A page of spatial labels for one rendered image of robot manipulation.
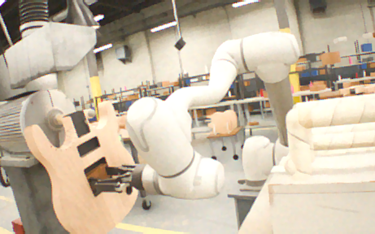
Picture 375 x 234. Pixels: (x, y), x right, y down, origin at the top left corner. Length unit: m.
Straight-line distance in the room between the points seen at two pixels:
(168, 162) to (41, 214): 0.81
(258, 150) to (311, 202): 0.96
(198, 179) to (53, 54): 0.51
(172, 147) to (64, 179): 0.38
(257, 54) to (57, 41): 0.65
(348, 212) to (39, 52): 0.83
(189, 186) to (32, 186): 0.78
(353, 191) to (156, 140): 0.35
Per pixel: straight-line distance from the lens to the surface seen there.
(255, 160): 1.37
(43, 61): 0.83
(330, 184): 0.42
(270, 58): 0.96
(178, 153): 0.55
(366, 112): 0.40
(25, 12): 1.01
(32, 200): 1.23
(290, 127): 0.41
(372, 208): 0.44
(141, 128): 0.51
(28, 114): 1.04
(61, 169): 0.79
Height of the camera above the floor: 1.26
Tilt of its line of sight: 5 degrees down
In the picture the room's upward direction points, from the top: 10 degrees counter-clockwise
